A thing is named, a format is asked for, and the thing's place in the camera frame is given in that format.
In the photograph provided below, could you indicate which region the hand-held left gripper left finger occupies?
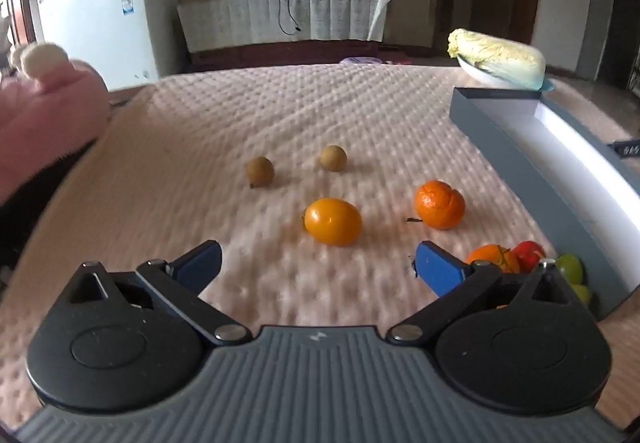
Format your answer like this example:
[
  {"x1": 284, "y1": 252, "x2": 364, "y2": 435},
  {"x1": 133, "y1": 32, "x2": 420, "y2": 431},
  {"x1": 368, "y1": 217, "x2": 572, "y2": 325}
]
[{"x1": 67, "y1": 239, "x2": 253, "y2": 346}]

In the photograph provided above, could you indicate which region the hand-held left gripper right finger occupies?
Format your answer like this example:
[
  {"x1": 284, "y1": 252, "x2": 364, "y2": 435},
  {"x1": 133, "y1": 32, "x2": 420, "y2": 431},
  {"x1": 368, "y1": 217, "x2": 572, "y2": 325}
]
[{"x1": 386, "y1": 240, "x2": 576, "y2": 345}]

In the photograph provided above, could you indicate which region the mandarin with green stem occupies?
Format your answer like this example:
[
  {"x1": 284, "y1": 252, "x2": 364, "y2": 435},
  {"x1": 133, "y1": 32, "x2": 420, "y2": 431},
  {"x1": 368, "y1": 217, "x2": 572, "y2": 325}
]
[{"x1": 466, "y1": 244, "x2": 521, "y2": 274}]

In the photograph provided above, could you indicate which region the wrinkled orange mandarin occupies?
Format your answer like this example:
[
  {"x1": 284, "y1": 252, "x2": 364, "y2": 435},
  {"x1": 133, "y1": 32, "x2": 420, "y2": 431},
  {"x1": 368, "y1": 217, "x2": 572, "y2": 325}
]
[{"x1": 414, "y1": 180, "x2": 466, "y2": 230}]

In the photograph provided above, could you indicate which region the red apple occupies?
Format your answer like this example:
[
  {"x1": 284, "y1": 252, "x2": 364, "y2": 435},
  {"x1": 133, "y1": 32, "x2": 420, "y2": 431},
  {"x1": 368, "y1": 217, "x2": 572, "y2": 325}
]
[{"x1": 510, "y1": 240, "x2": 547, "y2": 273}]

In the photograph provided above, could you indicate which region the brown longan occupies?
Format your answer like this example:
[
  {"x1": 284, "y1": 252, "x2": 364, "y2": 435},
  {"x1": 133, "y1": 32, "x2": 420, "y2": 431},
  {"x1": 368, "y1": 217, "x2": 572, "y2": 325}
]
[
  {"x1": 245, "y1": 156, "x2": 276, "y2": 188},
  {"x1": 320, "y1": 145, "x2": 348, "y2": 172}
]

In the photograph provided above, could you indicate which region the smooth yellow orange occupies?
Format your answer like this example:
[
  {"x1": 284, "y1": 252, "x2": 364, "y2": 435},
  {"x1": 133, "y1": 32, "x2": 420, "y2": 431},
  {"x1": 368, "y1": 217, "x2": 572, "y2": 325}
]
[{"x1": 303, "y1": 198, "x2": 363, "y2": 246}]

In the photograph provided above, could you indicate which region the grey box with white inside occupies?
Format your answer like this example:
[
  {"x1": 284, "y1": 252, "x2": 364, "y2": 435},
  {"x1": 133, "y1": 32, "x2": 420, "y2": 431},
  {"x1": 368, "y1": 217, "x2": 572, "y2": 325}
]
[{"x1": 448, "y1": 87, "x2": 640, "y2": 319}]

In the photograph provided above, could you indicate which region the light blue plate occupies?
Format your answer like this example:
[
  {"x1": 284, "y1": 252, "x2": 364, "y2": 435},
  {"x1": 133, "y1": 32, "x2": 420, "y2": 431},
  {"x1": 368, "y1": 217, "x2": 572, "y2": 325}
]
[{"x1": 457, "y1": 56, "x2": 557, "y2": 93}]

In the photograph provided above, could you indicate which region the pink plush cushion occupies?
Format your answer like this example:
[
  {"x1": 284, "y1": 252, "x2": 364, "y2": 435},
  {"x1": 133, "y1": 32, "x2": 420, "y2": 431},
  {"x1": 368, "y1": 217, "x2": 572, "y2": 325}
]
[{"x1": 0, "y1": 42, "x2": 112, "y2": 204}]

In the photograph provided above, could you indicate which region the wooden tv cabinet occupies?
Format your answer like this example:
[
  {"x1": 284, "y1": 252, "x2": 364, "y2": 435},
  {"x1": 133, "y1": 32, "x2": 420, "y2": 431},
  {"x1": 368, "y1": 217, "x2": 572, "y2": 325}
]
[{"x1": 187, "y1": 39, "x2": 391, "y2": 70}]

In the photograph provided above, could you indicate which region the napa cabbage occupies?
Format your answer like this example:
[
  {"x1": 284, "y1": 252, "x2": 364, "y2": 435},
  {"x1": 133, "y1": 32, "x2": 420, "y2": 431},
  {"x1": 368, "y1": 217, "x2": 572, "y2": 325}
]
[{"x1": 446, "y1": 28, "x2": 547, "y2": 90}]

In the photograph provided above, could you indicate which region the white patterned cabinet cloth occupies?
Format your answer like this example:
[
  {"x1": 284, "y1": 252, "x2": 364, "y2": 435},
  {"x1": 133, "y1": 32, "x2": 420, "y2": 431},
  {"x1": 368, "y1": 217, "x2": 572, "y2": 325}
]
[{"x1": 176, "y1": 0, "x2": 392, "y2": 55}]

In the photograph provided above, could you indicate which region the white chest freezer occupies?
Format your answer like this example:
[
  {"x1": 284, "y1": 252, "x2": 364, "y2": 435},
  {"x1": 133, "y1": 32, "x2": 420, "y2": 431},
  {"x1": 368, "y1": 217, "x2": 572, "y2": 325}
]
[{"x1": 36, "y1": 0, "x2": 188, "y2": 91}]

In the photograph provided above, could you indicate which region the silver refrigerator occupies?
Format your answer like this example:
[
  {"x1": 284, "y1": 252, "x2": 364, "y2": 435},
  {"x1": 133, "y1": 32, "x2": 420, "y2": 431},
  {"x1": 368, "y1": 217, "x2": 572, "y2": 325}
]
[{"x1": 580, "y1": 0, "x2": 621, "y2": 86}]

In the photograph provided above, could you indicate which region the black hanging cable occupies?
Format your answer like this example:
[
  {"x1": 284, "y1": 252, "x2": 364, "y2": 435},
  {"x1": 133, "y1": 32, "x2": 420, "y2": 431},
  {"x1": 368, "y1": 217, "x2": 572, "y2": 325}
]
[{"x1": 272, "y1": 0, "x2": 302, "y2": 36}]

